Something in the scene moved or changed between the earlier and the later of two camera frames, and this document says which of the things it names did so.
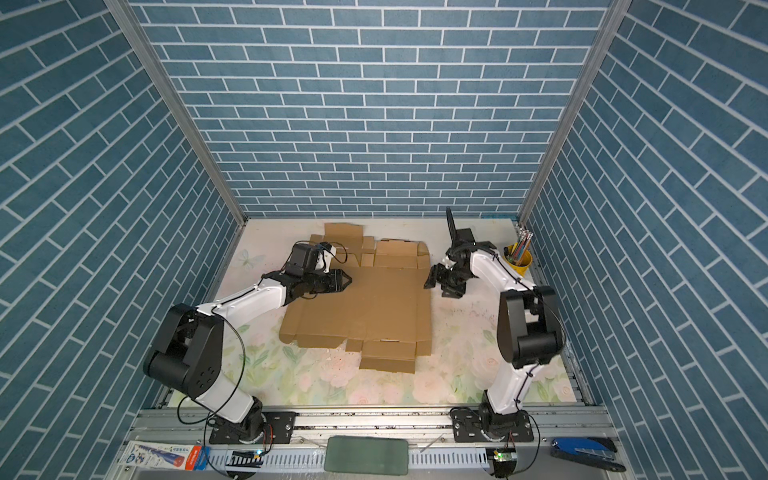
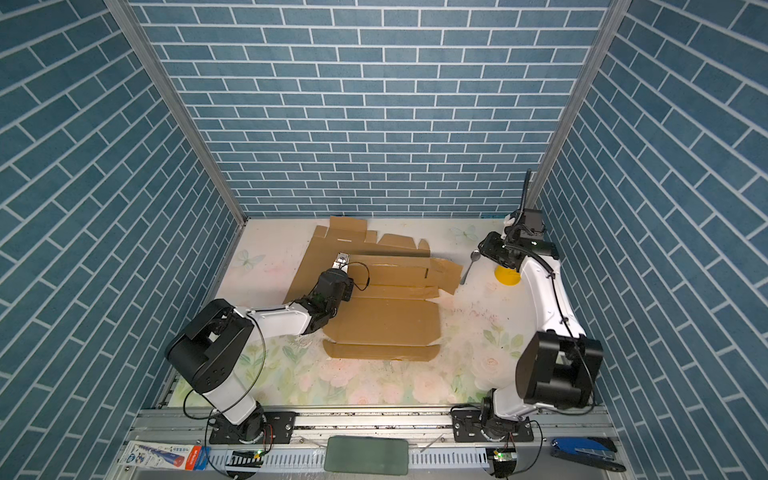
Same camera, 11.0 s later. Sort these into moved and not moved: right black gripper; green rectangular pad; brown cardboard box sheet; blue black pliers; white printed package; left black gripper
Moved: brown cardboard box sheet; right black gripper; left black gripper
Not moved: white printed package; green rectangular pad; blue black pliers
